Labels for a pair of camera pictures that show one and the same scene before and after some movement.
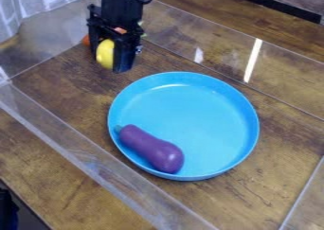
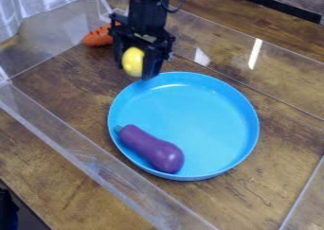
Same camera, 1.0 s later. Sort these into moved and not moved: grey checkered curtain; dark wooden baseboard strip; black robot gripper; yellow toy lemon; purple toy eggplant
Moved: yellow toy lemon; black robot gripper
Not moved: dark wooden baseboard strip; purple toy eggplant; grey checkered curtain
